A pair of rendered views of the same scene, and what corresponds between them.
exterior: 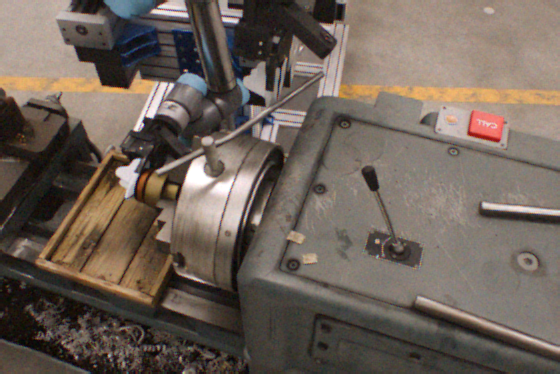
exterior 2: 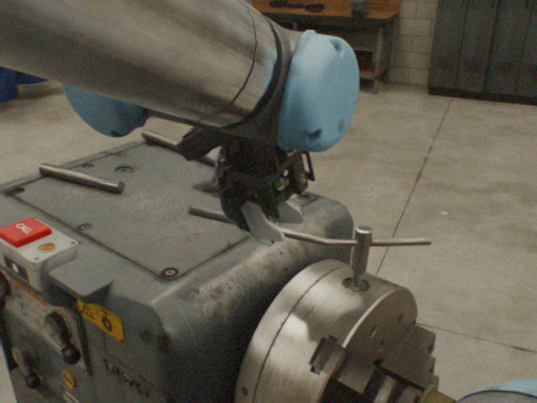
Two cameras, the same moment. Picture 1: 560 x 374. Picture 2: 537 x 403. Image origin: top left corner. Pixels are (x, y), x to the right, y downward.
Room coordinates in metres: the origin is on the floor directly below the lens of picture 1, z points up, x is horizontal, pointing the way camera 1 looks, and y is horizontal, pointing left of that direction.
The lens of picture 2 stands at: (1.26, 0.23, 1.67)
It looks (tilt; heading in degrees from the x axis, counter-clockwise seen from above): 27 degrees down; 201
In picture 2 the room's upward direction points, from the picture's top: straight up
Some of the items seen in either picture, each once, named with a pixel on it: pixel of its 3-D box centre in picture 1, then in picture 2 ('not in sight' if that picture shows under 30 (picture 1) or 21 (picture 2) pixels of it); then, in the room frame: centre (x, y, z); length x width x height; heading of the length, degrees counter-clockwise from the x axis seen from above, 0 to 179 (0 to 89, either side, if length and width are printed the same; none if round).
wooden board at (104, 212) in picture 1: (130, 222); not in sight; (0.72, 0.37, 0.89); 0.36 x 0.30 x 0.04; 161
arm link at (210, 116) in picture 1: (195, 122); not in sight; (0.97, 0.22, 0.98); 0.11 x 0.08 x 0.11; 136
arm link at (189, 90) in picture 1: (185, 98); not in sight; (0.96, 0.23, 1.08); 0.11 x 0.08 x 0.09; 160
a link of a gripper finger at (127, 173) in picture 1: (128, 175); not in sight; (0.71, 0.32, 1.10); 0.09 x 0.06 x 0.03; 160
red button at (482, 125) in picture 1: (485, 127); (24, 233); (0.71, -0.39, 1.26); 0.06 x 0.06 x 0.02; 71
